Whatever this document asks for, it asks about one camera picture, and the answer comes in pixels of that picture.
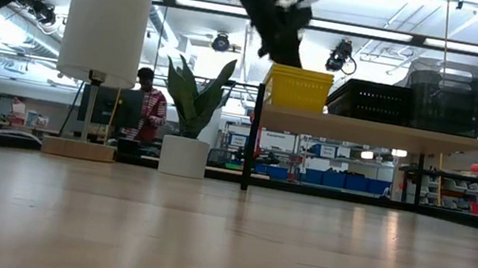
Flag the black slotted plastic basket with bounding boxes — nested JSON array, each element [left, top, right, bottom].
[[324, 74, 416, 129]]

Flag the grey translucent plastic basket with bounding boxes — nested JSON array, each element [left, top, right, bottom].
[[401, 67, 478, 140], [407, 55, 478, 96]]

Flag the white sign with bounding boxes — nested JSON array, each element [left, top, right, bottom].
[[258, 129, 298, 154]]

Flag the green leafy plant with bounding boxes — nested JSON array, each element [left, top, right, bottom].
[[155, 49, 239, 145]]

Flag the blue storage bin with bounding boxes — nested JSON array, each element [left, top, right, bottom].
[[344, 173, 393, 199], [264, 163, 291, 182], [302, 166, 349, 191]]

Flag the black overhead beam with lights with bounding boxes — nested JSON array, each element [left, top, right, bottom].
[[119, 0, 478, 57]]

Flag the person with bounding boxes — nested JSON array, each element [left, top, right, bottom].
[[124, 65, 176, 147]]

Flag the white plant pot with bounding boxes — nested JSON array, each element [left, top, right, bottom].
[[156, 133, 212, 182]]

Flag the black monitor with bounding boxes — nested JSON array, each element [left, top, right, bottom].
[[76, 82, 146, 134]]

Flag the white cylindrical lamp shade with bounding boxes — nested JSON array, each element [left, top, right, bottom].
[[53, 0, 154, 93]]

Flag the black storage rack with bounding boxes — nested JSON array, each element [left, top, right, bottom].
[[392, 149, 478, 225]]

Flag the round wooden lamp base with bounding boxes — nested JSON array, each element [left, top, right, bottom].
[[40, 134, 118, 166]]

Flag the wooden shelf with black frame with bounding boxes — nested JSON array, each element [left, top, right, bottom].
[[238, 82, 478, 229]]

